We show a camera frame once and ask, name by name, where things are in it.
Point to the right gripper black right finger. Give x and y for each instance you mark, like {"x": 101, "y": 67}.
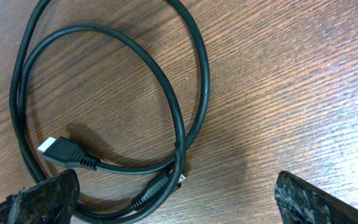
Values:
{"x": 301, "y": 202}

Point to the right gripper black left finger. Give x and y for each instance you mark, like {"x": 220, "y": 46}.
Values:
{"x": 50, "y": 201}

